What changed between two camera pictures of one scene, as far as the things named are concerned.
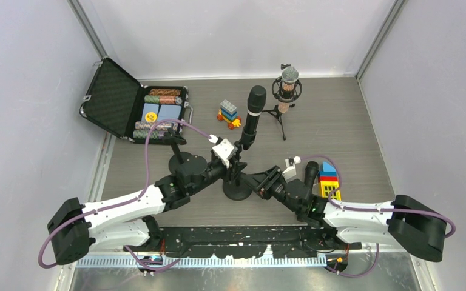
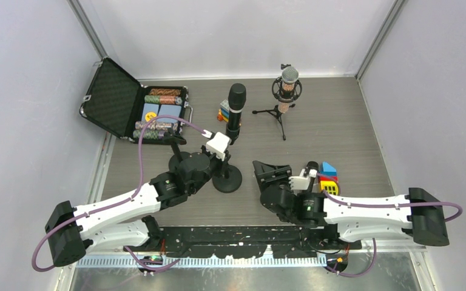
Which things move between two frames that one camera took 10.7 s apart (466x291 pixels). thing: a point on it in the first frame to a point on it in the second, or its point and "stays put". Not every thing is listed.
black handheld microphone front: [311, 171] stays put
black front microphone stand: [182, 163] stays put
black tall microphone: [256, 100] to [236, 99]
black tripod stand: [277, 114] stays put
